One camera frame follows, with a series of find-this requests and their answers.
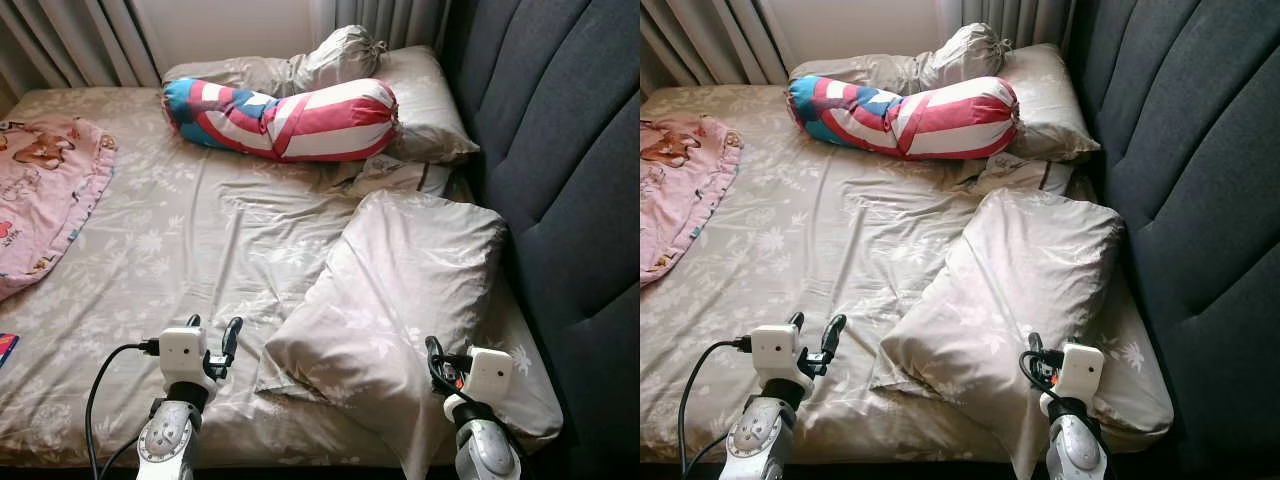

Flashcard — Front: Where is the beige floral bed sheet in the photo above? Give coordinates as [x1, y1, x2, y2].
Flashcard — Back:
[0, 85, 564, 471]
[640, 83, 1177, 467]

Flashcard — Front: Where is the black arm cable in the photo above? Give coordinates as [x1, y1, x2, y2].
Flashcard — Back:
[1019, 332, 1055, 398]
[85, 342, 161, 480]
[425, 335, 465, 402]
[677, 338, 752, 477]

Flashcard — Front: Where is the large beige floral pillow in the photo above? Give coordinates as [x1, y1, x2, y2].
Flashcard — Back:
[255, 190, 564, 480]
[870, 188, 1177, 480]

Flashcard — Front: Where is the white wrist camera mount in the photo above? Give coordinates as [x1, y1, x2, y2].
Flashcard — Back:
[750, 322, 802, 383]
[1055, 343, 1107, 402]
[462, 347, 515, 407]
[158, 325, 210, 387]

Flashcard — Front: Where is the red white blue striped bolster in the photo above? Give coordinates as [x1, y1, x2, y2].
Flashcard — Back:
[787, 75, 1022, 162]
[163, 77, 400, 164]

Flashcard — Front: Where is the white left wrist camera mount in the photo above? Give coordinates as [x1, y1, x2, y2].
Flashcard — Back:
[158, 325, 210, 387]
[750, 322, 802, 383]

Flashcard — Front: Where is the small beige floral cushion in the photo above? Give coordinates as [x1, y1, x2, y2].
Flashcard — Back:
[340, 155, 457, 200]
[958, 152, 1078, 197]

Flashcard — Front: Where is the dark grey upholstered headboard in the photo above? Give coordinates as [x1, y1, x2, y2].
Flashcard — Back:
[1065, 0, 1280, 473]
[440, 0, 641, 480]

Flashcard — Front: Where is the grey pleated curtain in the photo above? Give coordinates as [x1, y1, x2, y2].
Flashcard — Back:
[0, 0, 163, 89]
[310, 0, 453, 53]
[935, 0, 1078, 48]
[640, 0, 793, 87]

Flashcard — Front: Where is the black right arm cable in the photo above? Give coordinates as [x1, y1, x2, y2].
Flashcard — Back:
[1019, 332, 1055, 398]
[425, 335, 465, 402]

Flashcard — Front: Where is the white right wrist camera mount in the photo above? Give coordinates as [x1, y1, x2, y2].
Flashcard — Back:
[462, 347, 515, 407]
[1055, 343, 1107, 402]

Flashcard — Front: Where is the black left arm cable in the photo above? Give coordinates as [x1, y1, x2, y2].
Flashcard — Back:
[677, 338, 752, 477]
[85, 342, 161, 480]

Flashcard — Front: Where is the pink cartoon print blanket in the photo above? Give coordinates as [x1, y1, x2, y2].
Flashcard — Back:
[0, 115, 119, 302]
[640, 113, 744, 287]

